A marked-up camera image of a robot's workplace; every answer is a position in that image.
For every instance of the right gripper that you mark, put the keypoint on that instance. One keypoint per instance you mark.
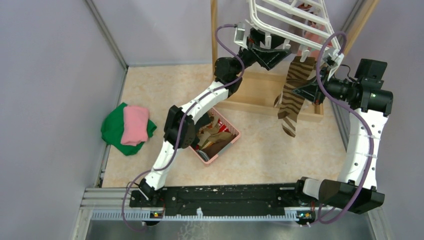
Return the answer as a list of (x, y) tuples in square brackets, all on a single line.
[(312, 92)]

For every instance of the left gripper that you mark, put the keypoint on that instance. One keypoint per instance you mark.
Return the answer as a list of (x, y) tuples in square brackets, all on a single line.
[(268, 58)]

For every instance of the white clip hanger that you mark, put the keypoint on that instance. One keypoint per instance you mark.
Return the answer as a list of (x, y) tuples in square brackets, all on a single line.
[(304, 25)]

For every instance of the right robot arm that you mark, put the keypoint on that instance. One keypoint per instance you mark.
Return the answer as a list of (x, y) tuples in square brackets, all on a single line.
[(369, 108)]

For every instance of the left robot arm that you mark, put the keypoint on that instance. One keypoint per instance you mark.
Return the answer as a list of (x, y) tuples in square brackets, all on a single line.
[(179, 131)]

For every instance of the striped socks in basket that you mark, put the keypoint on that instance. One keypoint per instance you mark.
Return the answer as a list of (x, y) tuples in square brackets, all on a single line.
[(215, 136)]

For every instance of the maroon striped sock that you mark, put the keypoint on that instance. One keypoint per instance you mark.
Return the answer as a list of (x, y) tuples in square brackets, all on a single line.
[(306, 8)]

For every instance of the wooden rack stand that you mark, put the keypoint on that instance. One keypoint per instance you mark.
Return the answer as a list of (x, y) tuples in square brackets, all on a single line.
[(258, 90)]

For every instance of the pink sock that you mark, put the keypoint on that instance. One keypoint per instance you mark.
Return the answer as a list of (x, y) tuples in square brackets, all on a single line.
[(315, 38)]

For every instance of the pink plastic basket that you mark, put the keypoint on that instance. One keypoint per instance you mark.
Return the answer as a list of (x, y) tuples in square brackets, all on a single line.
[(228, 139)]

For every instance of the pink folded cloth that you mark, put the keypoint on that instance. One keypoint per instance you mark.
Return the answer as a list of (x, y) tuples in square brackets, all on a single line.
[(135, 122)]

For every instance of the green cloth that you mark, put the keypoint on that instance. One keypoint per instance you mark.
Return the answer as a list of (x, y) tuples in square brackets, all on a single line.
[(113, 127)]

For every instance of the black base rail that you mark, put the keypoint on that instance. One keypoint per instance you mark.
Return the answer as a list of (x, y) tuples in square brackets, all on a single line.
[(243, 202)]

